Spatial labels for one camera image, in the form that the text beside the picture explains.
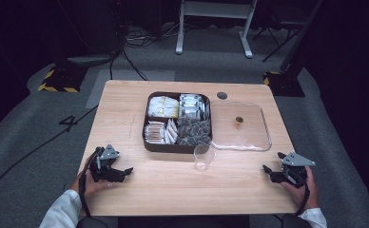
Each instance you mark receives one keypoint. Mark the clear plastic lid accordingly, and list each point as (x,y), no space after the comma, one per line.
(252,136)

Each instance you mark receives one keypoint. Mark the black yellow-striped stand base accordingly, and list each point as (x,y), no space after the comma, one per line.
(285,85)
(62,80)

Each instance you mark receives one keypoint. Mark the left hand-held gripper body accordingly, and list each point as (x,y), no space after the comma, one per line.
(105,158)

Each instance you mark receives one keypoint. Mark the pile of white stick packets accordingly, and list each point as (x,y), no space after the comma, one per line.
(159,132)

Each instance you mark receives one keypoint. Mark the pile of yellow-white packets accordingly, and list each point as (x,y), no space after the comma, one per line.
(163,107)

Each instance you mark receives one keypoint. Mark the person's dark lap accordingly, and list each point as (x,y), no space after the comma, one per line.
(182,222)

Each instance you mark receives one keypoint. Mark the person's right hand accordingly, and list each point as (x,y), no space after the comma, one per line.
(303,194)

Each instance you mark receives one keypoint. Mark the black tripod stand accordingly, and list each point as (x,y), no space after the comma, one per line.
(277,41)

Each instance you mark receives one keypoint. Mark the pile of dark tea bags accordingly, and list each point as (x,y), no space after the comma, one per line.
(194,131)

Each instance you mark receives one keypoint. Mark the brown compartment box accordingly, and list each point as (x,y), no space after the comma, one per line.
(176,148)

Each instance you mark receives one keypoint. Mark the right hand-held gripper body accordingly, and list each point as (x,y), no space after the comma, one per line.
(295,167)

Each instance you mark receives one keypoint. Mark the small brown lid knob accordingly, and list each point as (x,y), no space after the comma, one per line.
(239,122)

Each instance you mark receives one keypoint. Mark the pile of silver packets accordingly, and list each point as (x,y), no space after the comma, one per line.
(192,106)

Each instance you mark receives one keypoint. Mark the clear plastic cup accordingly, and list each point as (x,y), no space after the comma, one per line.
(203,158)

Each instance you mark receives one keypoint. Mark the person's left hand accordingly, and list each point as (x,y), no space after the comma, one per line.
(92,186)

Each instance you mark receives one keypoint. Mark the grey table grommet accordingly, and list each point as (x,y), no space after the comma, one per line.
(222,95)

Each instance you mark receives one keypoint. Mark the white desk frame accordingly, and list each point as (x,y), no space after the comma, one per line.
(216,9)

